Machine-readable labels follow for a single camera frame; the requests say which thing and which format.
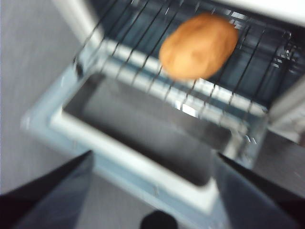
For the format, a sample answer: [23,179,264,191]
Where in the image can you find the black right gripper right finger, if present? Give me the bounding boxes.
[215,152,305,229]

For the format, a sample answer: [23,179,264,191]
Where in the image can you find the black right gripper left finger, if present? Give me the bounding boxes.
[0,150,94,229]

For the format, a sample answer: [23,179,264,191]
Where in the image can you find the white glass oven door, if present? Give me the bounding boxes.
[20,64,269,215]

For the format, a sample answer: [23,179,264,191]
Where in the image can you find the brown potato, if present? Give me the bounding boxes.
[158,12,239,81]

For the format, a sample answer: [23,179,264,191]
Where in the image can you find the white toaster oven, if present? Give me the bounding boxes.
[20,0,305,215]

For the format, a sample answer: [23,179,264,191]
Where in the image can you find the metal wire oven rack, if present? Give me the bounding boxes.
[73,0,294,125]

